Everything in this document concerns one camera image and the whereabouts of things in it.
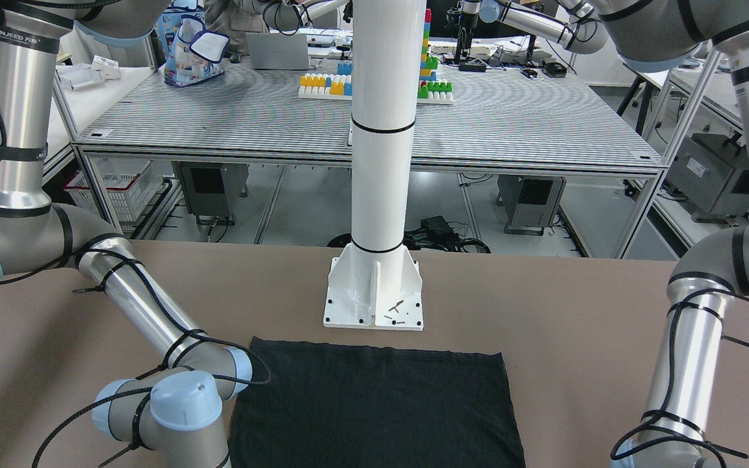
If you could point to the blue white plastic bag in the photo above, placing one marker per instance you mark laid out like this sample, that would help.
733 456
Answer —
193 52

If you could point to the black printed t-shirt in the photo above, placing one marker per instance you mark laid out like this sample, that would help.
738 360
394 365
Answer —
335 405

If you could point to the silver laptop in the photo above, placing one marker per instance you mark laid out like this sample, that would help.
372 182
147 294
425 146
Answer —
275 51

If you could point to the colourful toy block set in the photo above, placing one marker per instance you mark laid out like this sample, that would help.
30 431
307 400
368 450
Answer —
390 58

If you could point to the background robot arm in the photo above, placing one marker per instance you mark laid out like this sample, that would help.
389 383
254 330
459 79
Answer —
582 34

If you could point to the striped background table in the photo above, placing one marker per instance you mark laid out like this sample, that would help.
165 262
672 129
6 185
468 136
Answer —
500 122

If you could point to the white plastic crate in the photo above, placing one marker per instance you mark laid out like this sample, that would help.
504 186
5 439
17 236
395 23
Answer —
130 185

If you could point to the white camera pole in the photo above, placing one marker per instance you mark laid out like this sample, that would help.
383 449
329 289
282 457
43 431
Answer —
375 283

